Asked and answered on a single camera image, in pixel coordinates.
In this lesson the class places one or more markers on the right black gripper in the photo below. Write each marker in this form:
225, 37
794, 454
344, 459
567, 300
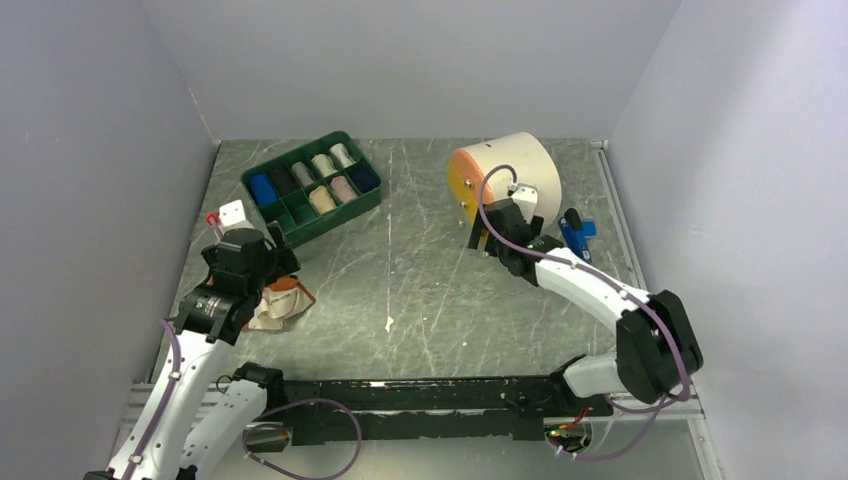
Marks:
478, 232

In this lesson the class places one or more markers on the round cream drawer cabinet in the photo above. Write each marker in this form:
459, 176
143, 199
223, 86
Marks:
482, 170

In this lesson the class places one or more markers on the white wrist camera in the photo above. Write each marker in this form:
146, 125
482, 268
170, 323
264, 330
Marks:
228, 217
525, 197

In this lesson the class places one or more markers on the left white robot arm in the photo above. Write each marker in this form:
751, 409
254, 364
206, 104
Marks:
169, 441

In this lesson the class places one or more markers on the pink rolled underwear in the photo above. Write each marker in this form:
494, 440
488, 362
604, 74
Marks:
343, 189

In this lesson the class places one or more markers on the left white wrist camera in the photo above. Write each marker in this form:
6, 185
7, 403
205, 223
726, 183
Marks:
228, 217

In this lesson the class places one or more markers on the orange cream underwear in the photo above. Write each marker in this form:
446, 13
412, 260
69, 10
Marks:
280, 302

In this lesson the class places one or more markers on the blue rolled underwear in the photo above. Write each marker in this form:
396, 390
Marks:
262, 190

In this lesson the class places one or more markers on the green divided storage tray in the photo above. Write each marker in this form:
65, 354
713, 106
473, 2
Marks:
300, 222

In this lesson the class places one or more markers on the grey rolled underwear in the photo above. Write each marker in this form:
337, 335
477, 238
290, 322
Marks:
303, 174

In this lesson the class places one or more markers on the white rolled underwear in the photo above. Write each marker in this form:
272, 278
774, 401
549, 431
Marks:
343, 155

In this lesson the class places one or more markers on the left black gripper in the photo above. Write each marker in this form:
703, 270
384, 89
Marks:
284, 255

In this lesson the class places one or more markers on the blue black hand tool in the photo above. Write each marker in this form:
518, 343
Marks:
577, 233

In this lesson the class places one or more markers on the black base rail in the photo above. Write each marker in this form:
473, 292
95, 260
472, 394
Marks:
523, 408

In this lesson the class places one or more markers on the navy rolled underwear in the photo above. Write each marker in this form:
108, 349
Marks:
364, 178

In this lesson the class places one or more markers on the black rolled underwear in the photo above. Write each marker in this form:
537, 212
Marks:
283, 180

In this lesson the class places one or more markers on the cream rolled underwear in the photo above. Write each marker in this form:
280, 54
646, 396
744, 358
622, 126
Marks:
324, 164

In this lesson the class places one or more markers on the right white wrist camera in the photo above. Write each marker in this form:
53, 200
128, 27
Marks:
525, 197

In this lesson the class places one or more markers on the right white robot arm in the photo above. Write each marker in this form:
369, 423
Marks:
656, 352

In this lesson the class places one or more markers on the beige rolled underwear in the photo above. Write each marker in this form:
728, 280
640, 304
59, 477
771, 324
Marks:
321, 200

